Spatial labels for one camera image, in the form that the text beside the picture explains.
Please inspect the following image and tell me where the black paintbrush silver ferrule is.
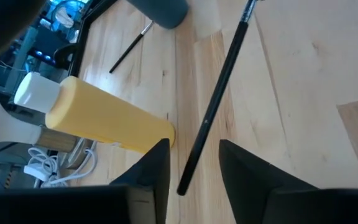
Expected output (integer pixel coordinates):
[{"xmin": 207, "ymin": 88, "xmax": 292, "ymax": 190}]
[{"xmin": 177, "ymin": 0, "xmax": 259, "ymax": 197}]

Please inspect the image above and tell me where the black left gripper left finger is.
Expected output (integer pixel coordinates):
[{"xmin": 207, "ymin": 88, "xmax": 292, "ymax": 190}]
[{"xmin": 0, "ymin": 138, "xmax": 171, "ymax": 224}]

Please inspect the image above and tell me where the large yellow paint bottle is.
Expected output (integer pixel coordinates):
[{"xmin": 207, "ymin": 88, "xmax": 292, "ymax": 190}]
[{"xmin": 13, "ymin": 72, "xmax": 177, "ymax": 155}]

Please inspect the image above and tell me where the blue-grey plastic cup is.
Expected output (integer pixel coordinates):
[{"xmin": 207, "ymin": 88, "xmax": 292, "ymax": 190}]
[{"xmin": 126, "ymin": 0, "xmax": 190, "ymax": 30}]

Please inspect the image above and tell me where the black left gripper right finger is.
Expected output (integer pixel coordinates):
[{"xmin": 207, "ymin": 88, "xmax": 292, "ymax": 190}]
[{"xmin": 218, "ymin": 139, "xmax": 358, "ymax": 224}]

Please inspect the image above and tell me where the thin black paintbrush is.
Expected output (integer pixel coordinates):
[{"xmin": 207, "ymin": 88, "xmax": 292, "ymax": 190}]
[{"xmin": 109, "ymin": 20, "xmax": 155, "ymax": 75}]

